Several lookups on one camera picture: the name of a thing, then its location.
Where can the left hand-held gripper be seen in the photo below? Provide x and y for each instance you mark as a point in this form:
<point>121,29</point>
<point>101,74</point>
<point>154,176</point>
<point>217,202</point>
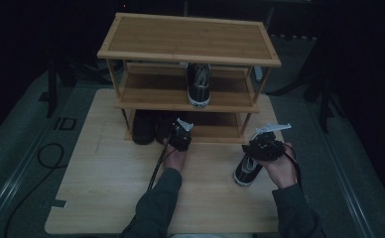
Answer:
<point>180,139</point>

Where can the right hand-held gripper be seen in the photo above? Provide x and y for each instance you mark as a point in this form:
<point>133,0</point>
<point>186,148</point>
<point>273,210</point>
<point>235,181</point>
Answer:
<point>266,147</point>

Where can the black leather shoe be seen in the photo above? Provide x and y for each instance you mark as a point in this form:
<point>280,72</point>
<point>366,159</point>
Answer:
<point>143,130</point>
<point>163,127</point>

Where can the black canvas sneaker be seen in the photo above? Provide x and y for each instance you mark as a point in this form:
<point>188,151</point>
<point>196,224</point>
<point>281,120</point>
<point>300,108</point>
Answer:
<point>246,172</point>
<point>198,89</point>

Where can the wooden shoe rack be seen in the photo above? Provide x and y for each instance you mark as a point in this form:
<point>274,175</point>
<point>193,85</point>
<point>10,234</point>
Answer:
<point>189,36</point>

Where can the person's left hand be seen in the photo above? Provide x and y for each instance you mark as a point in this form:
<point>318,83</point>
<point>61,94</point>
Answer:
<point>175,160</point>

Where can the person's right hand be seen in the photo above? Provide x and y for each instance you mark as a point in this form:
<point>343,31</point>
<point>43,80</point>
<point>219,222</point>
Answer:
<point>283,172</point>

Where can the black metal stand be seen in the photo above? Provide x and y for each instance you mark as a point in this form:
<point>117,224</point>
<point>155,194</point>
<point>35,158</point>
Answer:
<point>52,89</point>
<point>325,105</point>

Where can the white upright object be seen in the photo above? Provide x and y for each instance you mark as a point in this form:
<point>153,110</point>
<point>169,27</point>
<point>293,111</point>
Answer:
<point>258,73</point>

